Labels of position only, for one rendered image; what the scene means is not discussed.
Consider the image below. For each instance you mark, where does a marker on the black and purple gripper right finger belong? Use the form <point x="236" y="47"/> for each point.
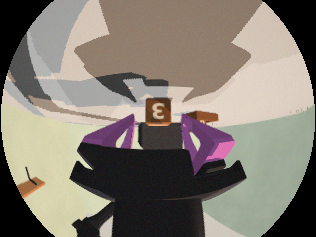
<point x="214" y="144"/>

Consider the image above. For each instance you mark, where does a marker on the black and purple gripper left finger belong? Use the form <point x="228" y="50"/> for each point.
<point x="107" y="136"/>

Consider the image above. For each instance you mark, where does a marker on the brown cube with white digit 3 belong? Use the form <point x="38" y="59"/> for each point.
<point x="158" y="112"/>

